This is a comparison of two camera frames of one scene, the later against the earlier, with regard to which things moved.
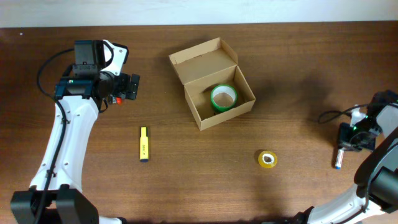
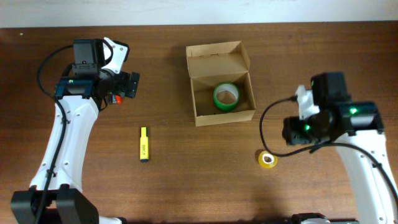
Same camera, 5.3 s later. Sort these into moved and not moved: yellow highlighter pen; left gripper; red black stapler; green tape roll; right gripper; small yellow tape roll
Moved: green tape roll; right gripper
Not moved: red black stapler; yellow highlighter pen; small yellow tape roll; left gripper
